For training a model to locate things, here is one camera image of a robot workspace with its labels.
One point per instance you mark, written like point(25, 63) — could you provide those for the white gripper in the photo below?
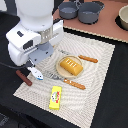
point(25, 45)

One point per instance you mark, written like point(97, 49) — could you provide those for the brown toy sausage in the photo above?
point(23, 77)

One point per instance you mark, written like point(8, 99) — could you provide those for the white toy fish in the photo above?
point(36, 73)

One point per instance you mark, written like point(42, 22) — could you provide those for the yellow toy bread loaf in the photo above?
point(71, 66)

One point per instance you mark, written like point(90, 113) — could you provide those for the yellow butter box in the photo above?
point(55, 98)

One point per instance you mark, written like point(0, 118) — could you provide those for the grey pot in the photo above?
point(89, 12)
point(69, 10)

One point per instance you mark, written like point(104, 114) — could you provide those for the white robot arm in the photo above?
point(36, 15)

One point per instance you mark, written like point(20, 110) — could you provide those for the beige round plate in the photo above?
point(63, 72)

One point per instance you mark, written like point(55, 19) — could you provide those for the grey pot on stove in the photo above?
point(69, 10)

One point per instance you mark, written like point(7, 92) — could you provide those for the white woven placemat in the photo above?
point(76, 106)

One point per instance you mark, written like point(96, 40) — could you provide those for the pink toy stove board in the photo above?
point(105, 26)

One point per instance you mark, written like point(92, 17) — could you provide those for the beige bowl on stove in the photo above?
point(123, 14)

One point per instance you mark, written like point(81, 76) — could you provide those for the fork with orange handle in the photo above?
point(67, 81)

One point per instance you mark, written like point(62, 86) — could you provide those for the knife with orange handle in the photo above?
point(80, 56)

